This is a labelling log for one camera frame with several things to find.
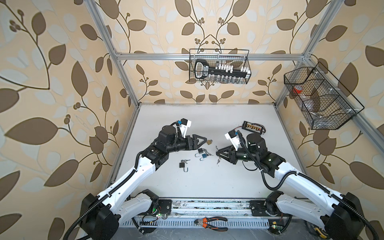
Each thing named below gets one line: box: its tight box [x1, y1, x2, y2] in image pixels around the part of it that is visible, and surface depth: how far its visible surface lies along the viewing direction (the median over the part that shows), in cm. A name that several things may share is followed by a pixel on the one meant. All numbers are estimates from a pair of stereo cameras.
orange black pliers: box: [194, 216, 229, 232], surface depth 72 cm
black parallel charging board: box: [241, 120, 266, 135], surface depth 107 cm
